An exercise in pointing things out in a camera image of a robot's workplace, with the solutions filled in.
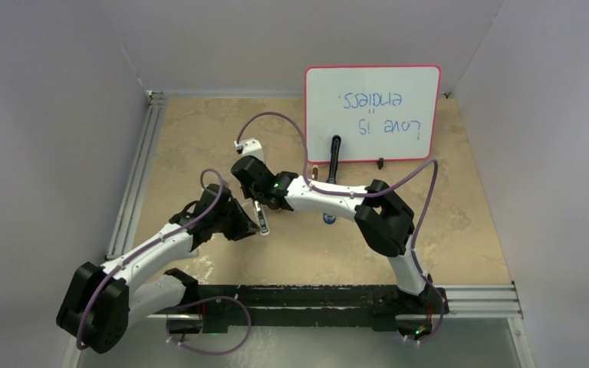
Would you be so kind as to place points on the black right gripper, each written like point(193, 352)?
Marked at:
point(248, 194)

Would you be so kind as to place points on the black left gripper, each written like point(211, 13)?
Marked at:
point(242, 222)

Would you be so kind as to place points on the blue lighter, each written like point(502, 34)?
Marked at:
point(332, 172)

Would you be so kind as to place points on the pink white eraser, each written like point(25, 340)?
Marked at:
point(314, 172)

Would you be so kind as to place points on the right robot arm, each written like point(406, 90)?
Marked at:
point(385, 221)

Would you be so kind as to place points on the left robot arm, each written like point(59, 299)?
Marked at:
point(102, 301)

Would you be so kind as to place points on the pink framed whiteboard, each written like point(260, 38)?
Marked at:
point(380, 112)

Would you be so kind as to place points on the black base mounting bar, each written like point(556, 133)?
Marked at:
point(194, 299)

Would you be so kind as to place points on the left aluminium rail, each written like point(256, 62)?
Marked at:
point(128, 216)

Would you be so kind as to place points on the aluminium rail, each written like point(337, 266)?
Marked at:
point(477, 299)
point(128, 216)

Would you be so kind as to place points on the front aluminium rail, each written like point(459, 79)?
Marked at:
point(477, 299)

